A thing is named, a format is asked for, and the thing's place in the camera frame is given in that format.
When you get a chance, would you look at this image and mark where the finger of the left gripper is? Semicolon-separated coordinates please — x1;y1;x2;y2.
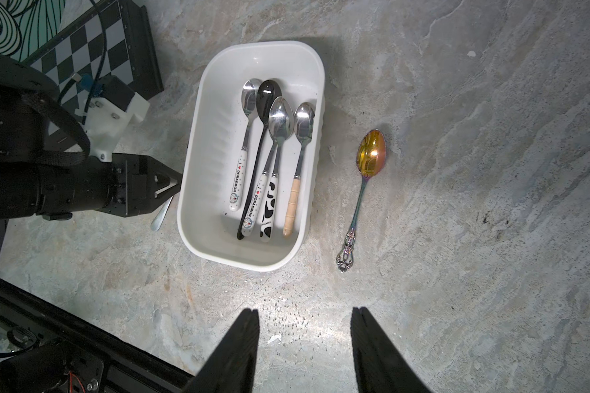
144;158;182;211

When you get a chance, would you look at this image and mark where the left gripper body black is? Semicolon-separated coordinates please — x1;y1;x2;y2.
33;153;151;219

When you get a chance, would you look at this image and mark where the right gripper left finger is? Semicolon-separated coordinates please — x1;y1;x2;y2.
183;309;260;392

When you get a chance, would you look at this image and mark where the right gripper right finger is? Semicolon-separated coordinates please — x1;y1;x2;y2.
351;307;429;392

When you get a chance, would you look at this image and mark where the steel spoon plain handle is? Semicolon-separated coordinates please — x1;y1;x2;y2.
150;196;174;232

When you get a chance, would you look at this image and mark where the spoon cow pattern handle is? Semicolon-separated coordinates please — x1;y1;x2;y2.
260;147;281;242

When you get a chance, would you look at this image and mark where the steel spoon white printed handle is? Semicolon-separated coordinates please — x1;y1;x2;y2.
229;79;262;211

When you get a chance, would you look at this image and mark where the black spoon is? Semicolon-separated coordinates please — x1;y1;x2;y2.
237;80;282;240

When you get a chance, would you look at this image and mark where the spoon wooden handle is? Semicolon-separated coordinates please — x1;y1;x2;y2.
283;103;315;237

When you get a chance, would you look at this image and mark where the iridescent gold ornate spoon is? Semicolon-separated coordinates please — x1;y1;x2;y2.
335;129;386;273

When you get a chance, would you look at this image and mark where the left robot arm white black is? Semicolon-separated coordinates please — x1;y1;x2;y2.
0;54;182;252

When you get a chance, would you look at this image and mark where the white storage box tray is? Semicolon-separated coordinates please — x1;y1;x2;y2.
177;41;325;272

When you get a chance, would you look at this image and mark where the black grey chessboard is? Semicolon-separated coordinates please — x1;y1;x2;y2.
13;1;164;119

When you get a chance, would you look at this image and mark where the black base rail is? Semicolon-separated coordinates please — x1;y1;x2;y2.
0;278;193;392

